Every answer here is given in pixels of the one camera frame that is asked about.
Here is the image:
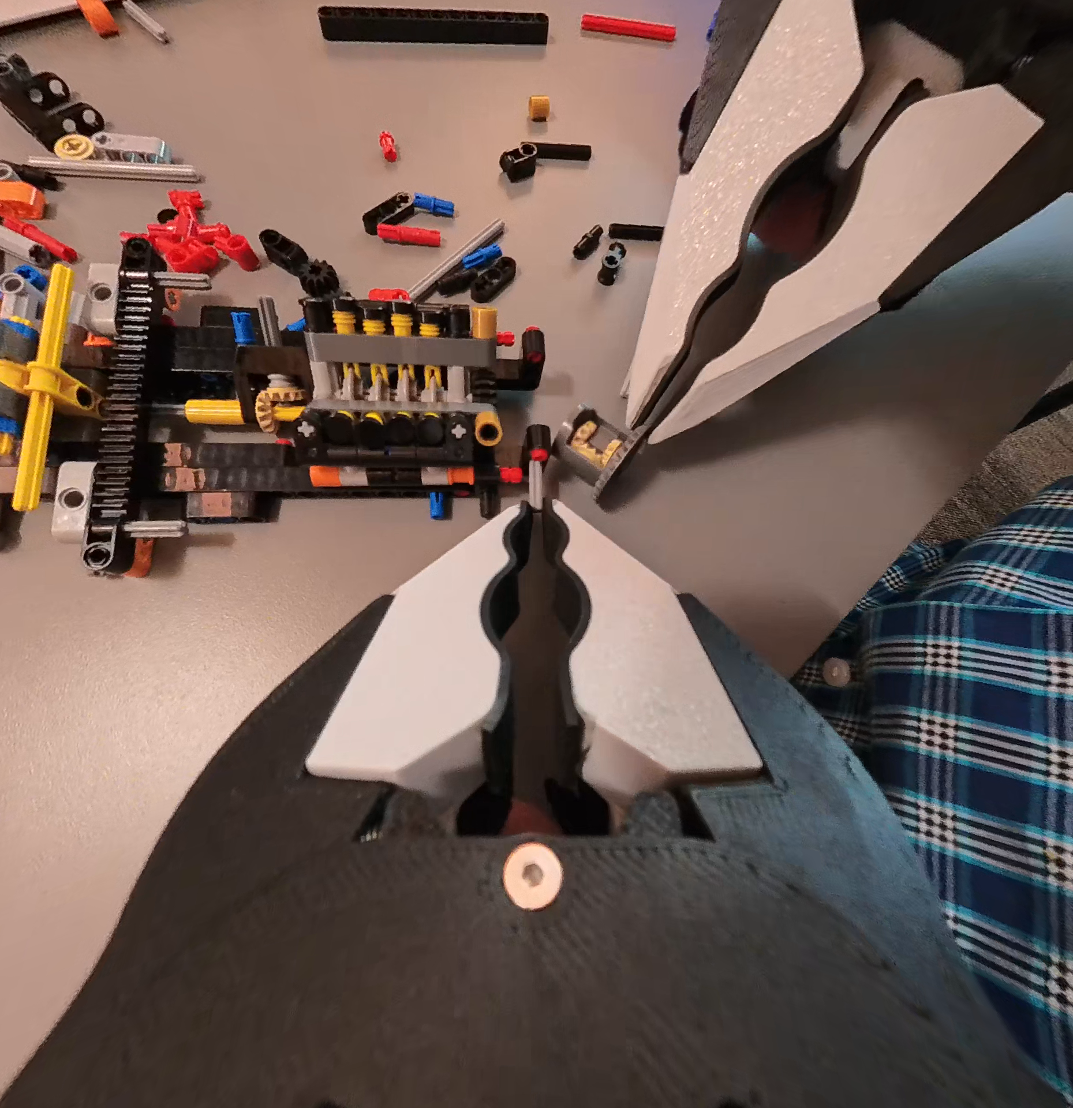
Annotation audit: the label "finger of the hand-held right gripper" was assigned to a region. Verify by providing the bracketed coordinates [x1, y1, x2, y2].
[620, 0, 924, 429]
[641, 82, 1047, 446]

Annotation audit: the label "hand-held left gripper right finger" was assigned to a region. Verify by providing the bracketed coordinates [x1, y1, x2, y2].
[539, 501, 766, 799]

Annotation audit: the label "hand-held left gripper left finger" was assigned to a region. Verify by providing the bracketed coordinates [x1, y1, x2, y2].
[305, 504, 536, 799]

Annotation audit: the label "grey lego differential gear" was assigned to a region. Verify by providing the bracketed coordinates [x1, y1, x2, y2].
[559, 406, 649, 504]

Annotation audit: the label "lego car chassis model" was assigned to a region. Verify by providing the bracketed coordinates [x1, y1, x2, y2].
[0, 239, 555, 580]

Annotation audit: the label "red lego axle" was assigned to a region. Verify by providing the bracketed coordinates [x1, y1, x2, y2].
[580, 12, 680, 41]

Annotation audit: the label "long grey lego axle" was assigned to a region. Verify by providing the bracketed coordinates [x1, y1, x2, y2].
[409, 217, 507, 302]
[26, 154, 201, 182]

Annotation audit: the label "long black lego beam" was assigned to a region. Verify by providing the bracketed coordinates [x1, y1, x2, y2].
[318, 5, 552, 45]

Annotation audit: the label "pile of red lego pieces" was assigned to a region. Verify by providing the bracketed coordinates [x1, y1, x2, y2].
[122, 187, 263, 269]

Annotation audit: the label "black angled lego liftarm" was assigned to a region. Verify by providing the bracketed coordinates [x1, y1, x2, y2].
[0, 65, 106, 145]

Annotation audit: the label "grey trousers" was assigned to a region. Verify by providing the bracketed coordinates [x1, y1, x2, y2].
[931, 381, 1073, 554]

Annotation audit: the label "blue plaid shirt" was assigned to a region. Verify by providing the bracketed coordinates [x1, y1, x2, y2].
[792, 471, 1073, 1108]

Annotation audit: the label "light grey liftarm tan bush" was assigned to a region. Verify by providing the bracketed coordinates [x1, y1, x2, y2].
[54, 132, 172, 165]

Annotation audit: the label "pale rounded flat board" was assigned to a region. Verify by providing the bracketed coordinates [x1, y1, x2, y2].
[0, 0, 80, 32]

